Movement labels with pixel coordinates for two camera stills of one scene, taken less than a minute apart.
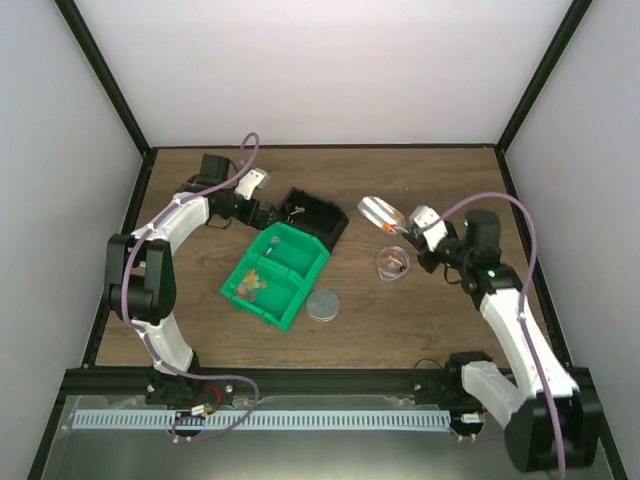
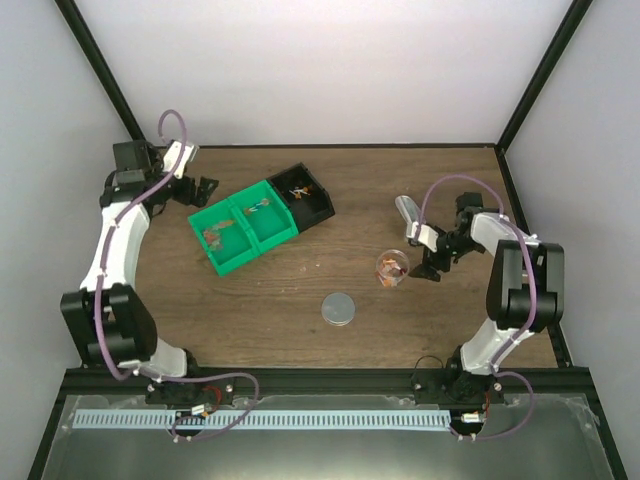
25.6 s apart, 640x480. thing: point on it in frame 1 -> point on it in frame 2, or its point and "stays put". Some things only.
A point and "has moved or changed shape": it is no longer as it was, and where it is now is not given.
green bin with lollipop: [300, 253] has moved or changed shape
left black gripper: [249, 218] -> [202, 196]
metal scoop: [382, 214] -> [408, 209]
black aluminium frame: [158, 382] stays put
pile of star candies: [249, 286] -> [213, 235]
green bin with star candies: [266, 292] -> [225, 238]
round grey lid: [322, 305] -> [338, 309]
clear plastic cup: [392, 263] stays put
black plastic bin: [313, 215] -> [305, 198]
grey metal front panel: [274, 454] stays put
